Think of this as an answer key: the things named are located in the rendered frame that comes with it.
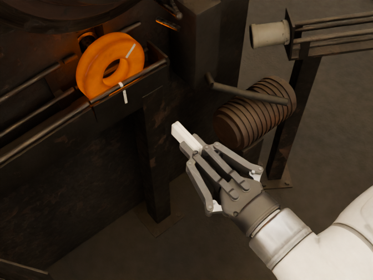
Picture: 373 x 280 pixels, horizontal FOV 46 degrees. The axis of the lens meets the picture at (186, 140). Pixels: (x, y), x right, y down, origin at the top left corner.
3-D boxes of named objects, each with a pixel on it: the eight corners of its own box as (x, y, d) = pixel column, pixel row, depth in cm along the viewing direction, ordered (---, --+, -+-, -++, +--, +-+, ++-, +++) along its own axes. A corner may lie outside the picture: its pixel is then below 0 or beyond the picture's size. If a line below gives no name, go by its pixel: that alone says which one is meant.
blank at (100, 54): (110, 101, 100) (119, 110, 98) (60, 86, 86) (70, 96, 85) (147, 44, 96) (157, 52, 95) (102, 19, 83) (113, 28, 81)
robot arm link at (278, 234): (302, 243, 74) (277, 217, 76) (319, 223, 66) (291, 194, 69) (265, 276, 71) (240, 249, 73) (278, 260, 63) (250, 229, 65)
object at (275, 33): (248, 38, 111) (248, 19, 106) (283, 33, 111) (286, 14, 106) (252, 54, 108) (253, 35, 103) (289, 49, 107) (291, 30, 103)
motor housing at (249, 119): (202, 201, 155) (209, 101, 112) (247, 168, 163) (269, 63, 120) (227, 227, 149) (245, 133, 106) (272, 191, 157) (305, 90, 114)
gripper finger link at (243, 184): (245, 191, 71) (251, 186, 72) (202, 144, 76) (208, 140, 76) (241, 201, 75) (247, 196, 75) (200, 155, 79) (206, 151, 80)
